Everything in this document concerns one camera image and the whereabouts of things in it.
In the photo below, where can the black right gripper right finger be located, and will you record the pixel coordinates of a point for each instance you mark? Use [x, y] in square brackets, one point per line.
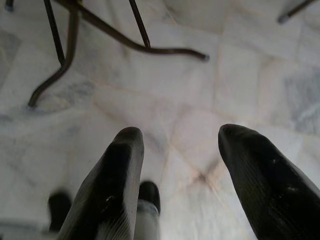
[270, 190]

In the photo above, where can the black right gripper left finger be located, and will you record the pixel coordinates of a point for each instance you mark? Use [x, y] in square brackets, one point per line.
[112, 187]

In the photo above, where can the black robot left foot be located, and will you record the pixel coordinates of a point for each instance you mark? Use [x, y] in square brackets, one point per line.
[60, 210]

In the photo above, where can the marble-pattern folding table red edge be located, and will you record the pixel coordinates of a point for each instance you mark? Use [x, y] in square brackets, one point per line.
[73, 37]
[283, 18]

